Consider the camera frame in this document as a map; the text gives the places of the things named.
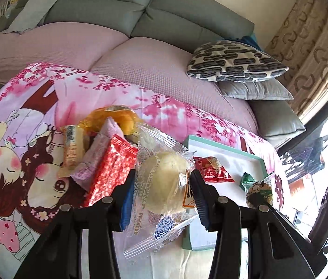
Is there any clear steamed bun packet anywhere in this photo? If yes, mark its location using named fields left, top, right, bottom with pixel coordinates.
left=123, top=123, right=199, bottom=260

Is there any grey pillow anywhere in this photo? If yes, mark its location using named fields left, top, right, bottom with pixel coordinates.
left=218, top=77, right=295, bottom=101

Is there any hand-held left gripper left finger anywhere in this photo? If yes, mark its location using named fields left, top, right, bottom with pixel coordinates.
left=14, top=170, right=137, bottom=279

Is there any dark window frame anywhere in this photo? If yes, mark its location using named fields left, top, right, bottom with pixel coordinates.
left=276, top=76, right=328, bottom=154

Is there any red patterned snack packet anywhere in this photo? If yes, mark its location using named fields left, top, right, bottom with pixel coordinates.
left=84, top=134, right=138, bottom=208

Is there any cartoon cookie packet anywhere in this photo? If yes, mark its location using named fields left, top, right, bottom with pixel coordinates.
left=245, top=172, right=275, bottom=209

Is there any pale grey cloth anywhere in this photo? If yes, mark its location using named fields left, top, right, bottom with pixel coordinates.
left=3, top=0, right=63, bottom=35

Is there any pale printed cushion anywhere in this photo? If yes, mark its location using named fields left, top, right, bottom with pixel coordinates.
left=0, top=0, right=22, bottom=25

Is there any black metal rack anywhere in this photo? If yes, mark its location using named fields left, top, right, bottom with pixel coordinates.
left=278, top=134, right=328, bottom=186

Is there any teal-edged white tray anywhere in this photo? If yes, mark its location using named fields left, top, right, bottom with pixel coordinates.
left=181, top=134, right=269, bottom=251

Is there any pink printed blanket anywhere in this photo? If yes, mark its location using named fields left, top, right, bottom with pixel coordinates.
left=0, top=62, right=292, bottom=279

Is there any blue cloth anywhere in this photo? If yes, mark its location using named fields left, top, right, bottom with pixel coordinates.
left=231, top=33, right=265, bottom=50

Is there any red cartoon snack packet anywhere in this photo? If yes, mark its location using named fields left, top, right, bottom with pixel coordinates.
left=193, top=156, right=236, bottom=183

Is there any small green snack packet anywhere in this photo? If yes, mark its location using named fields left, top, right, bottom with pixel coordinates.
left=239, top=172, right=259, bottom=194

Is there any orange bread packet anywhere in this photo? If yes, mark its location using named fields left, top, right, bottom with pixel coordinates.
left=78, top=105, right=144, bottom=143

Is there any pink snack packet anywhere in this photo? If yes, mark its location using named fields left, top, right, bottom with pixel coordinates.
left=69, top=116, right=121, bottom=191

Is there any beige patterned curtain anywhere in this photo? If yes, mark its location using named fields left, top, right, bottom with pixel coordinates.
left=264, top=0, right=328, bottom=117

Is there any pale yellow cake packet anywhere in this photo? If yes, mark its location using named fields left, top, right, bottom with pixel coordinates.
left=57, top=124, right=90, bottom=178

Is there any pink sofa cover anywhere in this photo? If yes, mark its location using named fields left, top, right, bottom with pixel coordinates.
left=0, top=22, right=259, bottom=136

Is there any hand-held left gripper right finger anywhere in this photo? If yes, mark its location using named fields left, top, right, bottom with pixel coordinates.
left=190, top=170, right=328, bottom=279

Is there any terracotta pot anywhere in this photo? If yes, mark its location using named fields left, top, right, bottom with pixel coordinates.
left=287, top=177, right=312, bottom=198

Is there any black-and-white patterned pillow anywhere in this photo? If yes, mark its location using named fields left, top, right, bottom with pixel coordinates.
left=186, top=40, right=289, bottom=82

